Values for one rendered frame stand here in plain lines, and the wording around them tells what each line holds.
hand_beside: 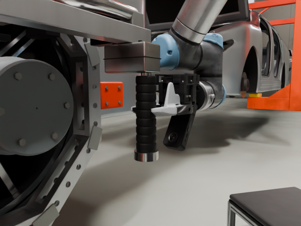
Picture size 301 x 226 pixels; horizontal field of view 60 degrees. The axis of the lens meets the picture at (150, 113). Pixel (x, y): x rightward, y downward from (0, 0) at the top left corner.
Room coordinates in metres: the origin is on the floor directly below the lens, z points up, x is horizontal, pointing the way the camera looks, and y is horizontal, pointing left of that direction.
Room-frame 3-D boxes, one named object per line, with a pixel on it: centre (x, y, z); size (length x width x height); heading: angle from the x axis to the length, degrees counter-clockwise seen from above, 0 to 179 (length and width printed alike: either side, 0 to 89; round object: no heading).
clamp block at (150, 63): (0.47, 0.03, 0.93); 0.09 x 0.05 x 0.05; 57
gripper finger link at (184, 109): (0.51, -0.06, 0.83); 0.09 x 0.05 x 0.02; 156
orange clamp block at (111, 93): (0.71, 0.13, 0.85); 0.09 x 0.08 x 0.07; 147
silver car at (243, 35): (5.01, -1.34, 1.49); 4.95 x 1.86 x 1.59; 147
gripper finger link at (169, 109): (0.47, -0.03, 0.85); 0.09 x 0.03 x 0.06; 156
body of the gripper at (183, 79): (0.57, -0.07, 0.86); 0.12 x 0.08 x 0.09; 147
